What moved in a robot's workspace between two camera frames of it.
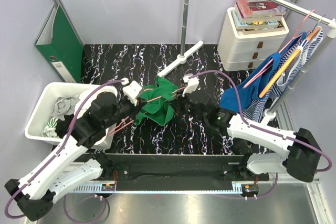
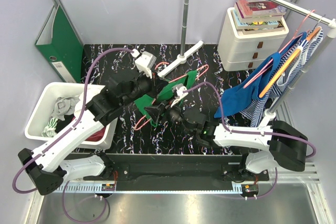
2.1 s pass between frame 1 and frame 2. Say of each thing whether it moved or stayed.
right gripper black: moved
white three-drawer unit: stayed
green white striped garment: stayed
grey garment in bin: stayed
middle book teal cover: stayed
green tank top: moved
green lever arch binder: stayed
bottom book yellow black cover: stayed
